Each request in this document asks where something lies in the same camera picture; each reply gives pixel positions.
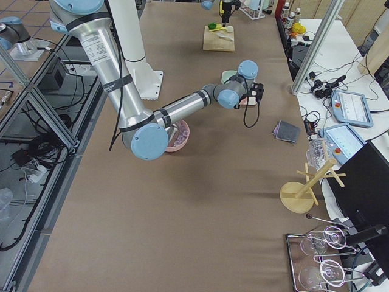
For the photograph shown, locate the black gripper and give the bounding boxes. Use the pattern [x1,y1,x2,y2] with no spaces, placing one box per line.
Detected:
[247,83,264,105]
[220,0,241,26]

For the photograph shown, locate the small pink bowl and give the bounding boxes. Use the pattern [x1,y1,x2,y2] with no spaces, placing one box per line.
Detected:
[239,97,252,106]

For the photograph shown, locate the white ceramic spoon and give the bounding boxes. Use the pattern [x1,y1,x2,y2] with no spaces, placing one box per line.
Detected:
[216,33,234,41]

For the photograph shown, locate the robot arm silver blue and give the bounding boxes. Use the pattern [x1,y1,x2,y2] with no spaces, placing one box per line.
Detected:
[201,0,241,27]
[49,1,264,161]

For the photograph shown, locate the large pink ice bowl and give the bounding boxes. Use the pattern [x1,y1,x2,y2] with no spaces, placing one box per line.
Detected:
[165,120,190,153]

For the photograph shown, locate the cream rabbit tray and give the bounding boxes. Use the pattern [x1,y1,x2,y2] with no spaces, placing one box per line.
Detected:
[239,72,259,107]

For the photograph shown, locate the stacked green bowls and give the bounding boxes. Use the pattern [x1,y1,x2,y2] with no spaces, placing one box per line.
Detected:
[221,70,237,84]

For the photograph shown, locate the wooden cutting board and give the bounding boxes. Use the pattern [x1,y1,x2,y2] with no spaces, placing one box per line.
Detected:
[202,26,235,52]

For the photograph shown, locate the grey folded cloth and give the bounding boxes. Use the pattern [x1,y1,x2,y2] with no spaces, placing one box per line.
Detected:
[272,120,301,144]

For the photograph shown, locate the clear plastic bag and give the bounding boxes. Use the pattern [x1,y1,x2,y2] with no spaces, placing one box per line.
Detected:
[306,138,332,169]

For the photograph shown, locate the upper teach pendant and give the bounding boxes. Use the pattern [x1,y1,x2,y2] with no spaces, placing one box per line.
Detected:
[331,90,374,128]

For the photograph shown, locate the teach pendant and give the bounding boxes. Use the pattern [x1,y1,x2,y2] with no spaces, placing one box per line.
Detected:
[331,90,374,128]
[319,123,366,165]

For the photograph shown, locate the lower teach pendant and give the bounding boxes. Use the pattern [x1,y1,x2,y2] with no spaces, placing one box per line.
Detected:
[319,123,366,165]

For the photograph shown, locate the wooden mug tree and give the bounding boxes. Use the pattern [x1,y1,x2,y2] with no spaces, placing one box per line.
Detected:
[280,156,346,214]

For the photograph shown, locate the black monitor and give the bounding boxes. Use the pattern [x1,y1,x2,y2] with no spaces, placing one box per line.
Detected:
[328,142,388,231]

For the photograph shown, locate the upper wine glass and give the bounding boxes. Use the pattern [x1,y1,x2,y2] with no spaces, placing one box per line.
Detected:
[300,225,346,256]

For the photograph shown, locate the wine glass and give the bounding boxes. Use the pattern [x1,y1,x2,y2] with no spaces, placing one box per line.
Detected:
[298,259,346,291]
[300,225,346,256]

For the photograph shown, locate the lower wine glass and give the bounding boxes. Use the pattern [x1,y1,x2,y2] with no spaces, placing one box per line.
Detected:
[298,259,346,291]

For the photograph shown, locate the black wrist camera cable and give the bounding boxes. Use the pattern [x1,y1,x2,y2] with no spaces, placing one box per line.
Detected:
[242,91,261,128]

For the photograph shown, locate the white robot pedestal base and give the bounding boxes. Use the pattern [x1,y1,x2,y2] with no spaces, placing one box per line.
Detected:
[108,0,164,100]

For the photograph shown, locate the aluminium frame post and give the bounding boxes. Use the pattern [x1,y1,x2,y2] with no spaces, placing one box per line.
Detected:
[291,0,345,96]

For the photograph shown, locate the black wire glass rack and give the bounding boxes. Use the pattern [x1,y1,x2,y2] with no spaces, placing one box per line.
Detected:
[286,213,377,291]

